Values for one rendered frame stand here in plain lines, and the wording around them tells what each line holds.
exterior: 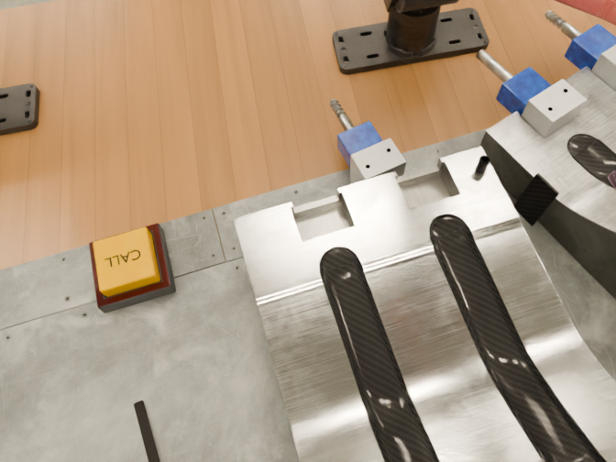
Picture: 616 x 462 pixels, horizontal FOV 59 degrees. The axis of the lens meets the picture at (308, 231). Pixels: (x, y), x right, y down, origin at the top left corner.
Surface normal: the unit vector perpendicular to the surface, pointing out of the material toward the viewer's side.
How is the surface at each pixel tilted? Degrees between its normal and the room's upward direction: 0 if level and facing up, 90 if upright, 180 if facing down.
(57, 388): 0
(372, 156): 0
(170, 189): 0
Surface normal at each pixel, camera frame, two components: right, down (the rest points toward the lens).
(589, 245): -0.83, 0.53
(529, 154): -0.05, -0.43
